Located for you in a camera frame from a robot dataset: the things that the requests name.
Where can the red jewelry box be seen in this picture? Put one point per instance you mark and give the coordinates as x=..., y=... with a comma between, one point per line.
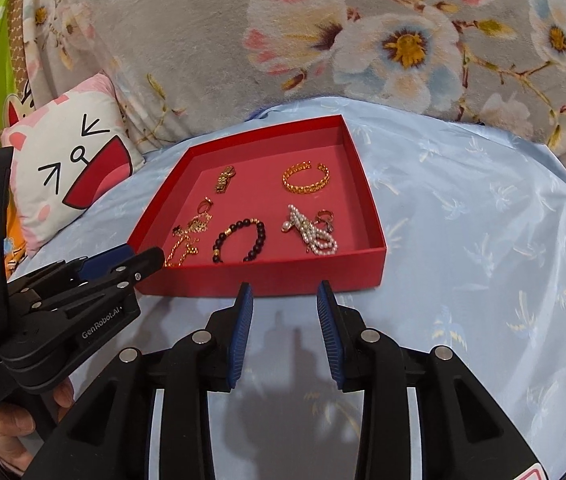
x=263, y=195

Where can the light blue printed sheet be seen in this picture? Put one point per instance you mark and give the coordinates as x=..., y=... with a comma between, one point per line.
x=463, y=260

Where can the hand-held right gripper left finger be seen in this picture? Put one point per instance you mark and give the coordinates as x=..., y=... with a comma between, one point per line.
x=240, y=340

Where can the small gold earring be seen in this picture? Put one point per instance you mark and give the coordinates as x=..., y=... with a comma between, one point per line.
x=324, y=216

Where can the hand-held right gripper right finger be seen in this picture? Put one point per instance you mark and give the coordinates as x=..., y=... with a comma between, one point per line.
x=330, y=340

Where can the cat face pillow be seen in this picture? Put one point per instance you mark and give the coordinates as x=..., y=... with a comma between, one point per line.
x=63, y=125

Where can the grey floral blanket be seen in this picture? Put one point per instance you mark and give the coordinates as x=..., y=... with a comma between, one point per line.
x=188, y=35

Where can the person's left hand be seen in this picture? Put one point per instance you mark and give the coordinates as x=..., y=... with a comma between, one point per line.
x=8, y=430

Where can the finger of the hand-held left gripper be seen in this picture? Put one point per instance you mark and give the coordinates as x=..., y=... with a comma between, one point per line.
x=93, y=320
x=108, y=259

